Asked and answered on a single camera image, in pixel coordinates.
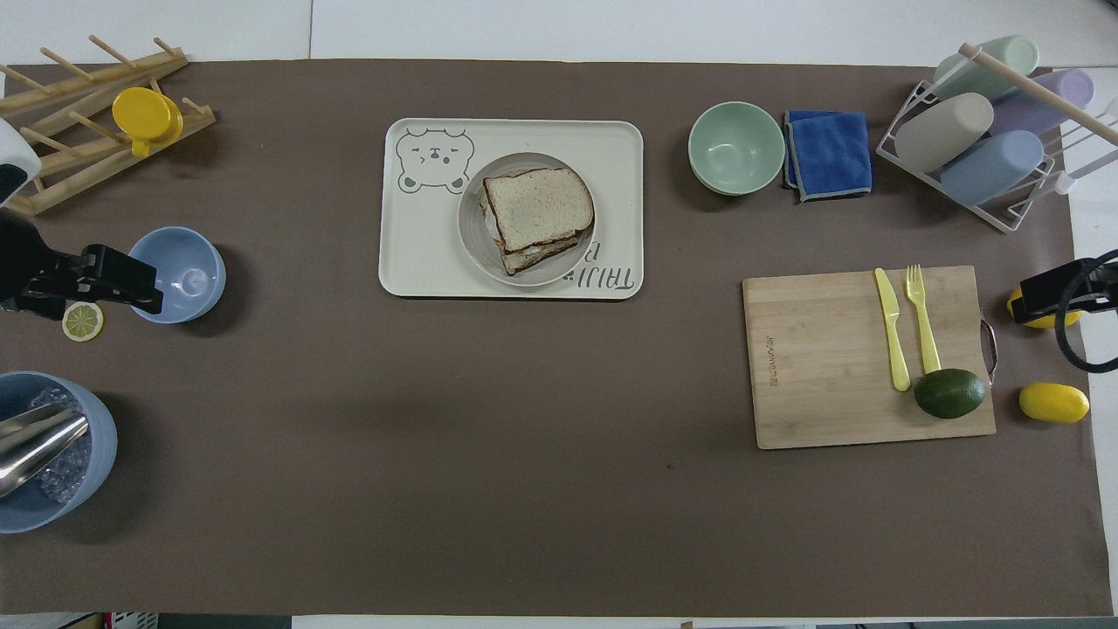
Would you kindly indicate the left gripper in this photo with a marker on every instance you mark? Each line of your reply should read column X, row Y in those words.
column 19, row 262

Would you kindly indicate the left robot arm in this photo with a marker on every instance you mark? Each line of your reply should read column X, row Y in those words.
column 19, row 144

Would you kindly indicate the beige round plate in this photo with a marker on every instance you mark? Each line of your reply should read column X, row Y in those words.
column 472, row 238

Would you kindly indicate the sandwich lower half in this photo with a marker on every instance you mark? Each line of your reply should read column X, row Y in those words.
column 533, row 259

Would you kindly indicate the lemon slice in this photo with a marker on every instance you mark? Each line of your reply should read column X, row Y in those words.
column 82, row 322

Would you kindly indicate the light blue bowl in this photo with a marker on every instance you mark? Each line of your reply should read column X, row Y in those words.
column 188, row 279

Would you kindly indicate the metal scoop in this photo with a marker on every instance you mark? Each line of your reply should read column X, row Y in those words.
column 35, row 445

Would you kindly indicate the wooden dish rack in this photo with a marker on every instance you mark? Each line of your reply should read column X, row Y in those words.
column 87, row 86

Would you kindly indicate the yellow plastic cup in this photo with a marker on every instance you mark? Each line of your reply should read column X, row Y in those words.
column 140, row 112

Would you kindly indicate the light blue bucket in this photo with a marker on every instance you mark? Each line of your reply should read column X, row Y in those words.
column 98, row 463

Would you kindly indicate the clear ice cubes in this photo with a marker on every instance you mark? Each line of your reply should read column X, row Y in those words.
column 72, row 480

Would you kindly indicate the beige tray with bear print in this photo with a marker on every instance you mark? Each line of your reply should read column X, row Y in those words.
column 419, row 245

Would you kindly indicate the white bread slice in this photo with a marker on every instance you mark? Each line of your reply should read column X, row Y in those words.
column 537, row 210

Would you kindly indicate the light green bowl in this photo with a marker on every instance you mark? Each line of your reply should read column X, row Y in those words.
column 735, row 148

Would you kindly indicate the wooden cutting board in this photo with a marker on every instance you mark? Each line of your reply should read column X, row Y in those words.
column 830, row 367

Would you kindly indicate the blue cloth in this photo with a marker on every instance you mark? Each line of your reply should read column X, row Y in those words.
column 830, row 155

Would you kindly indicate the yellow plastic knife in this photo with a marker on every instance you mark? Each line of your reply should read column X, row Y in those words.
column 893, row 332

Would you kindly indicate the yellow plastic fork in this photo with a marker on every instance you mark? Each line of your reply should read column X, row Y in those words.
column 924, row 332

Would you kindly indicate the beige cup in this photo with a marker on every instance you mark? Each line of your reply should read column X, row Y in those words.
column 943, row 131

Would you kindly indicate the green avocado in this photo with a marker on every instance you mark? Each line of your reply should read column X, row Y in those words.
column 950, row 394

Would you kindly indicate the light blue cup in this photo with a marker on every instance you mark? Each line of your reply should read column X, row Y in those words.
column 991, row 166

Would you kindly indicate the light green cup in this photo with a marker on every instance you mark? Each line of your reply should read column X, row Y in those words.
column 996, row 65

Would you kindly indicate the wooden rod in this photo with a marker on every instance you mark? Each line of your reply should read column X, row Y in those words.
column 1022, row 84

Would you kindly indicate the yellow lemon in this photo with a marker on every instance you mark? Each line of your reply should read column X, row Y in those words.
column 1039, row 321
column 1053, row 403

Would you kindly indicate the light purple cup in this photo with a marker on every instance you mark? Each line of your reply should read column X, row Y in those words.
column 1071, row 87

